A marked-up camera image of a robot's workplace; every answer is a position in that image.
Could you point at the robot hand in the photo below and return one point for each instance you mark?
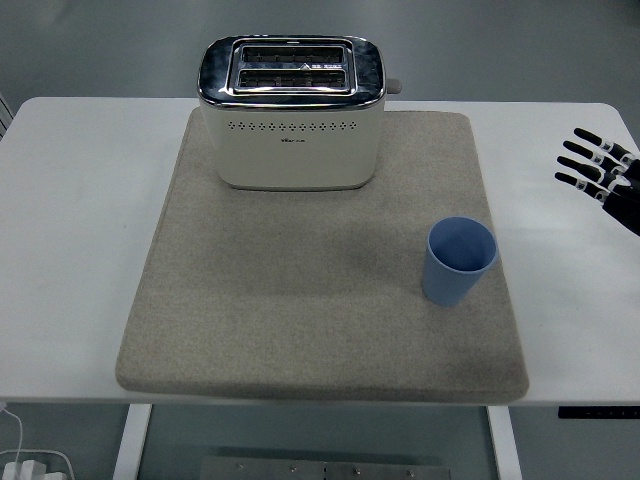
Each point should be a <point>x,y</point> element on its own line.
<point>625,200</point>

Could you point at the black table control panel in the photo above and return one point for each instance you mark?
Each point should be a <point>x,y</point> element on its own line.
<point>600,413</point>

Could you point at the grey metal plate with screws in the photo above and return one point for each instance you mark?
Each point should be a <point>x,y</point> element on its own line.
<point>325,470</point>

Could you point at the beige fabric mat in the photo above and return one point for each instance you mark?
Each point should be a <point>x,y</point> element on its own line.
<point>300,300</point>

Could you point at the blue plastic cup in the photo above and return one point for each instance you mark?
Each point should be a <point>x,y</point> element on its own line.
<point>445,285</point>

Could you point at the white object with black lines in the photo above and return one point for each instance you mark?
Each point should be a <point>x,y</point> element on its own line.
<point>4,112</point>

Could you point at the cream and chrome toaster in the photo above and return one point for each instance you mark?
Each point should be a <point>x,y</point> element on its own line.
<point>295,160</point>

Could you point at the white table leg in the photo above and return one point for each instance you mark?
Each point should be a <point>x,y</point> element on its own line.
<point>504,440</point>
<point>131,440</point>

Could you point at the white power strip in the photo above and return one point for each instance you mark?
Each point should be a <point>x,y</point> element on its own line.
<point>30,469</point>

